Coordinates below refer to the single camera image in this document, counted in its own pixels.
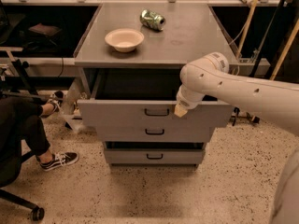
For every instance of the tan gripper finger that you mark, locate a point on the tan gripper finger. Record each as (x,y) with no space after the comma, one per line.
(180,111)

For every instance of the grey top drawer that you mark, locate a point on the grey top drawer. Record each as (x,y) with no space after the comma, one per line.
(134,97)

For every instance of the grey drawer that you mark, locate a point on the grey drawer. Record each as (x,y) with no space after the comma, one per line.
(154,153)
(155,134)
(134,97)

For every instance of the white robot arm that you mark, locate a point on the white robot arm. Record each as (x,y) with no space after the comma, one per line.
(273,101)

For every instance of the grey drawer cabinet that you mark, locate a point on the grey drawer cabinet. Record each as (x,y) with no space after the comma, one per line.
(190,32)

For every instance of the grey bottom drawer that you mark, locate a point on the grey bottom drawer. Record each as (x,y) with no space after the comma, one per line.
(154,153)

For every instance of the grey middle drawer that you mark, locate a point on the grey middle drawer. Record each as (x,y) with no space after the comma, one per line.
(155,134)

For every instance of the white paper bowl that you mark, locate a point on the white paper bowl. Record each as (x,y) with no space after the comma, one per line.
(124,40)

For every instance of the crushed green soda can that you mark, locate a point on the crushed green soda can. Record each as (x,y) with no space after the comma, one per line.
(152,20)

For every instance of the black white sneaker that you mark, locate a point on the black white sneaker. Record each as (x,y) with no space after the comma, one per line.
(60,160)

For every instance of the dark box on shelf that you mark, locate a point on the dark box on shelf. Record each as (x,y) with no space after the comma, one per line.
(42,30)

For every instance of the seated person black trousers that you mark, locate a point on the seated person black trousers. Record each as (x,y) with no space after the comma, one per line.
(20,119)

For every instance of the black office chair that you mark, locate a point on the black office chair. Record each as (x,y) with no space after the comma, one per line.
(10,167)

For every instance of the wooden stick frame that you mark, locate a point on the wooden stick frame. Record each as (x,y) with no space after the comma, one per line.
(257,54)

